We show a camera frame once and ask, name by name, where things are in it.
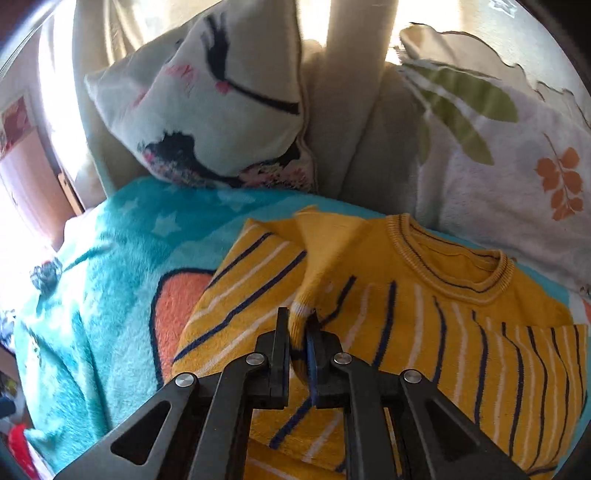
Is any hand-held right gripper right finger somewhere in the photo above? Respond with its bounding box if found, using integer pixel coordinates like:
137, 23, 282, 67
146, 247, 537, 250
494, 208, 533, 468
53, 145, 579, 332
307, 319, 529, 480

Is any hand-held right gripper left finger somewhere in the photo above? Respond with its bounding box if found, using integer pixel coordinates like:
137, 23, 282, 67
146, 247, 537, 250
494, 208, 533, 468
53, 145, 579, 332
54, 307, 292, 480

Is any yellow striped sweater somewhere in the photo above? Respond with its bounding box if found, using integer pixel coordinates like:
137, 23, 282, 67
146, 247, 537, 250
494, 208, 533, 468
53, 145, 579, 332
172, 210, 589, 480

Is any turquoise star print blanket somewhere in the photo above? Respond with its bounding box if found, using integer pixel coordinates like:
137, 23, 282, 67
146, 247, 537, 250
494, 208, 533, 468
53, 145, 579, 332
14, 178, 575, 476

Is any cream sofa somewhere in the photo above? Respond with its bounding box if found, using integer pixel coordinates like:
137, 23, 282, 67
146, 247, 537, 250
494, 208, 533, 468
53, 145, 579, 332
39, 0, 568, 217

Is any cat face print pillow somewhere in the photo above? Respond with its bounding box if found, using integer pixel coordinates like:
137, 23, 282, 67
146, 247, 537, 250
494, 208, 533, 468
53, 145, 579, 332
84, 8, 319, 192

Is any white leaf print pillow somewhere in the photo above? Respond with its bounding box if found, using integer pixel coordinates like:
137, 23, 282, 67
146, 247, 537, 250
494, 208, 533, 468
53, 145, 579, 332
397, 23, 591, 296

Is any wooden door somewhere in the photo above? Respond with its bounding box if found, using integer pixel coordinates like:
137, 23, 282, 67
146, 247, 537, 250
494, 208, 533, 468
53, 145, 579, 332
0, 95, 86, 252

